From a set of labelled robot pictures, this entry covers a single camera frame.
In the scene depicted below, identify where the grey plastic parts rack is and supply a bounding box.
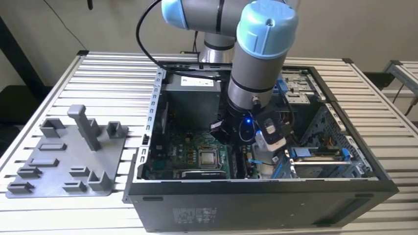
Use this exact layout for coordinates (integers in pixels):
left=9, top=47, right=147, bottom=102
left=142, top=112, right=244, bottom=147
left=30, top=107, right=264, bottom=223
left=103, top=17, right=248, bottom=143
left=6, top=104, right=130, bottom=199

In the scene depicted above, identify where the black box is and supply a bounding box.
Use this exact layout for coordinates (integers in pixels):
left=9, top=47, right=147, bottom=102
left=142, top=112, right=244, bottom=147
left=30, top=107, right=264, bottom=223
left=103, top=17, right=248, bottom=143
left=362, top=72, right=396, bottom=91

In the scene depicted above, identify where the hard disk in blue carrier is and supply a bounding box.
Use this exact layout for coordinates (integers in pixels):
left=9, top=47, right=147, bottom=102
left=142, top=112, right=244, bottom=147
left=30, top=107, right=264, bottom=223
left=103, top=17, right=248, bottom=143
left=284, top=146, right=356, bottom=179

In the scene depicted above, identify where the black open PC case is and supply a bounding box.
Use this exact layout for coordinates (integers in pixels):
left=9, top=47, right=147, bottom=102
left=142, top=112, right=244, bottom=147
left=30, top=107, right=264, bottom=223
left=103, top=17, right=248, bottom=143
left=122, top=60, right=400, bottom=233

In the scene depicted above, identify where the grey power supply unit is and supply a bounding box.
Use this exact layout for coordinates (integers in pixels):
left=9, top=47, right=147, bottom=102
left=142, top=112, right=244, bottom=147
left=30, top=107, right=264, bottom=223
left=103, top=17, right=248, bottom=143
left=162, top=71, right=230, bottom=130

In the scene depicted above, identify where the silver CPU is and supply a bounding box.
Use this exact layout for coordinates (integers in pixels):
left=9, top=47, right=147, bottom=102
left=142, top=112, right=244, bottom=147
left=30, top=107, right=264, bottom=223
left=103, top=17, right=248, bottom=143
left=199, top=151, right=220, bottom=168

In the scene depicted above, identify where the thick black camera cable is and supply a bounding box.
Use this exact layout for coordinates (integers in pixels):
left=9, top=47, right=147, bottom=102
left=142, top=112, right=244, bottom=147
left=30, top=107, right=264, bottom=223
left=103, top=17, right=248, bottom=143
left=135, top=0, right=232, bottom=83

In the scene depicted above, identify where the thin black wall cable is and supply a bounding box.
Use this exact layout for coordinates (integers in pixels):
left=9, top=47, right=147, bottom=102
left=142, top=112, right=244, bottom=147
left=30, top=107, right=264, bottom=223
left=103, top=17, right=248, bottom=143
left=49, top=0, right=87, bottom=51

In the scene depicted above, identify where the black wire with blue plug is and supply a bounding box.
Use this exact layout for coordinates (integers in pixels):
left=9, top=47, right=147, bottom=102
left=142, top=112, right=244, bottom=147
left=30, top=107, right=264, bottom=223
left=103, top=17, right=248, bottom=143
left=248, top=158, right=282, bottom=167

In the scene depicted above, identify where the blue empty disk carrier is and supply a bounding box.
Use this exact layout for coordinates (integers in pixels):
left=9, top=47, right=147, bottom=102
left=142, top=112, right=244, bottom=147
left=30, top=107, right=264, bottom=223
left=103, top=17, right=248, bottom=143
left=276, top=77, right=289, bottom=94

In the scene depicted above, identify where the black cable with yellow plug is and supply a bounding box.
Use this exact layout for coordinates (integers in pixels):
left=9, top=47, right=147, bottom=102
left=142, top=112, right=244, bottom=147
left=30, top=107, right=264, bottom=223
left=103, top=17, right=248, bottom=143
left=181, top=31, right=201, bottom=54

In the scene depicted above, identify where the metal slat side table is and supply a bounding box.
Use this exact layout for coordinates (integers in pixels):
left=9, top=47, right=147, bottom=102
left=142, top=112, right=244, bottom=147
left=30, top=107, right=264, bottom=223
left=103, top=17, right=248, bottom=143
left=382, top=60, right=418, bottom=98

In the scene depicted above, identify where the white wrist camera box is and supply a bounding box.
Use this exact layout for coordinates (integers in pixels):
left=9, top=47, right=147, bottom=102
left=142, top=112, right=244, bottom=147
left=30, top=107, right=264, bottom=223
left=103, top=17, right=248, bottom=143
left=254, top=111, right=289, bottom=153

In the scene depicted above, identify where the silver metal drive cage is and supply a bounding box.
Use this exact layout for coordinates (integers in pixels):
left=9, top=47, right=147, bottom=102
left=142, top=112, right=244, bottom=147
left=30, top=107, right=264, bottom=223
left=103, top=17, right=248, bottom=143
left=276, top=70, right=328, bottom=108

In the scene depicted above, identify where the black graphics card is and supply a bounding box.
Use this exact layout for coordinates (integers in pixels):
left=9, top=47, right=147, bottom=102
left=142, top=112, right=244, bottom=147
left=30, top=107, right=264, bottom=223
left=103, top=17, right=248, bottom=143
left=173, top=170, right=230, bottom=181

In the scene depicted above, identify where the green motherboard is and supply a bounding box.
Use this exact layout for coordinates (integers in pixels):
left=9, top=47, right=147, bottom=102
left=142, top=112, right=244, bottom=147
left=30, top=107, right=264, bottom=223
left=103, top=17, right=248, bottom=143
left=143, top=129, right=262, bottom=181

